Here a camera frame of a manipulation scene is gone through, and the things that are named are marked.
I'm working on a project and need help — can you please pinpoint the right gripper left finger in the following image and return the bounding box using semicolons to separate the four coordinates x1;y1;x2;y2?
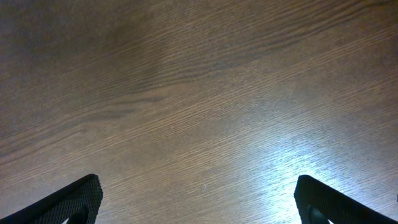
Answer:
1;174;103;224

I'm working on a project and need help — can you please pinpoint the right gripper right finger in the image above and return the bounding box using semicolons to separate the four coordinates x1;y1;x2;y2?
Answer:
294;175;397;224

